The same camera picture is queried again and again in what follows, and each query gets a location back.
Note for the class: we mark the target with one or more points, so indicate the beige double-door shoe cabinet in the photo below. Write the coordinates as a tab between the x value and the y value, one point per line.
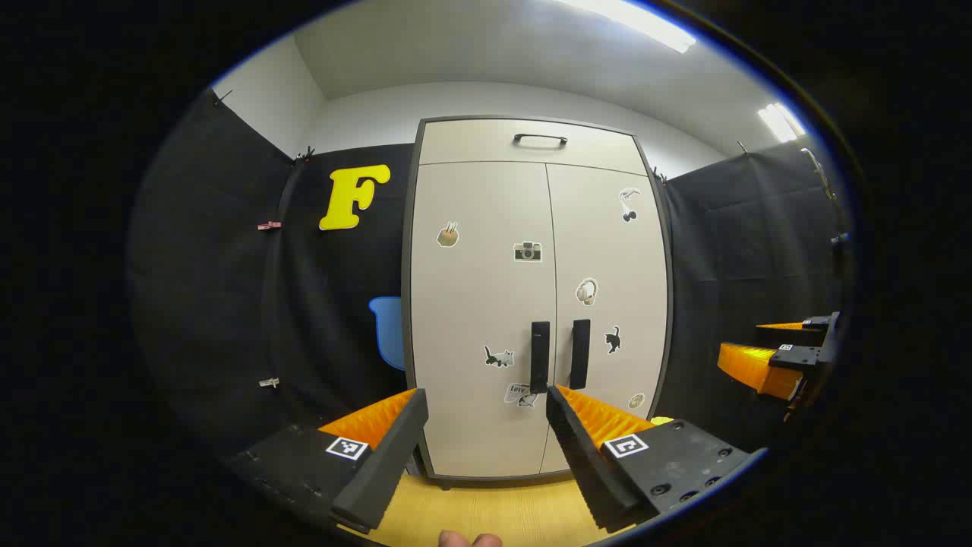
408	319

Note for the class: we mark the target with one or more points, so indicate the pink cloth clip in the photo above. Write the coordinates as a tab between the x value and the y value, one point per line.
268	226

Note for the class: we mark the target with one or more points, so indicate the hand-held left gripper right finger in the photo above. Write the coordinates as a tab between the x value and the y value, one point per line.
585	463

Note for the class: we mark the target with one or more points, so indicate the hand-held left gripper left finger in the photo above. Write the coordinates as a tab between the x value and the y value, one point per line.
387	463

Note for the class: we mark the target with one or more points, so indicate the small ceiling light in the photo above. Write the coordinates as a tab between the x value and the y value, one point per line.
781	121

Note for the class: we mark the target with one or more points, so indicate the beige cabinet drawer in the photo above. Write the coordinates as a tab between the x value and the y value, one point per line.
486	140

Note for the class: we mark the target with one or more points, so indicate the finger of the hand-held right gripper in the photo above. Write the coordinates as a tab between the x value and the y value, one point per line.
759	368
797	336

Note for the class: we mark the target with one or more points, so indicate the beige cabinet door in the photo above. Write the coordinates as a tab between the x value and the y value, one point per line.
471	304
615	258

